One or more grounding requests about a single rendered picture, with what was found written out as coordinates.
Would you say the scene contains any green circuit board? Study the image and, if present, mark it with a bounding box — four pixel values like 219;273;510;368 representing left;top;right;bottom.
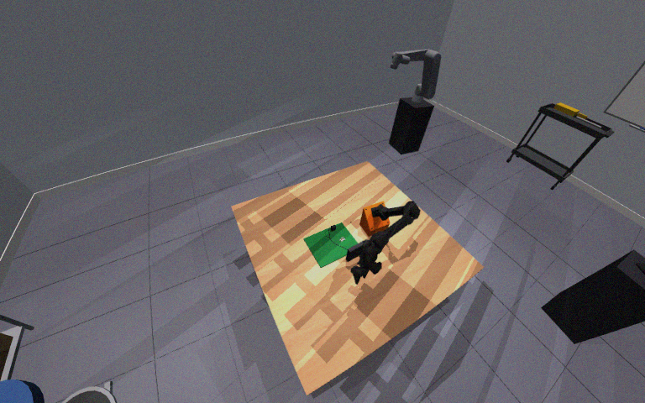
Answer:
303;223;358;268

